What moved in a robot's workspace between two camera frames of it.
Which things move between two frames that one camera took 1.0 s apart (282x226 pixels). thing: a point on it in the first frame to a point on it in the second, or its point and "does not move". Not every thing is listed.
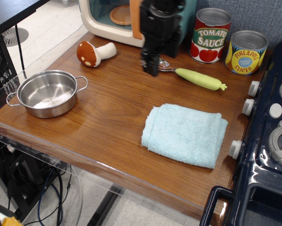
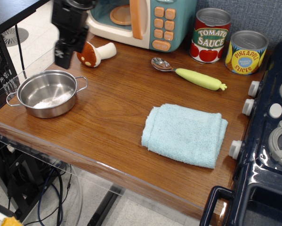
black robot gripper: x=160 y=24 to x=70 y=17
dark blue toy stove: x=261 y=194 does not move
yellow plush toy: x=11 y=221 does not move
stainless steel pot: x=48 y=94 does not move
